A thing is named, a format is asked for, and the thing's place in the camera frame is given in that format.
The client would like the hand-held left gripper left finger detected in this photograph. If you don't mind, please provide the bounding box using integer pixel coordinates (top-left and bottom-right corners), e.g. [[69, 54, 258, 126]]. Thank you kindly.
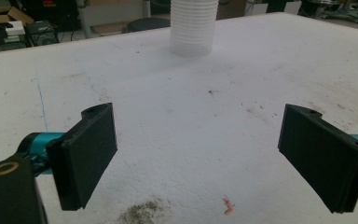
[[46, 102, 118, 212]]

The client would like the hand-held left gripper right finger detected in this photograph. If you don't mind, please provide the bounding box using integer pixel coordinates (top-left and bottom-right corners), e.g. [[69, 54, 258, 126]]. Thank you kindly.
[[277, 104, 358, 215]]

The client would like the stack of white plastic cups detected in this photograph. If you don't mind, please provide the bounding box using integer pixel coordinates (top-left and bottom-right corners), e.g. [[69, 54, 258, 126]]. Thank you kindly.
[[169, 0, 220, 58]]

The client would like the white foam mat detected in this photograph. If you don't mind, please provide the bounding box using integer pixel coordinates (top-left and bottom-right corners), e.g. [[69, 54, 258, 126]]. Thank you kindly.
[[0, 12, 358, 224]]

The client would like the black round stool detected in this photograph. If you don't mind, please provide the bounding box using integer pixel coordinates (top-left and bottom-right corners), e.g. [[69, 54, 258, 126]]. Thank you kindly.
[[125, 17, 172, 34]]

